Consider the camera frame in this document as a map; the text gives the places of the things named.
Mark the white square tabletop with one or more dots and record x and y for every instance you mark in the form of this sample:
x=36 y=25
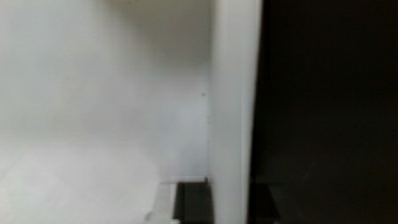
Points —
x=127 y=95

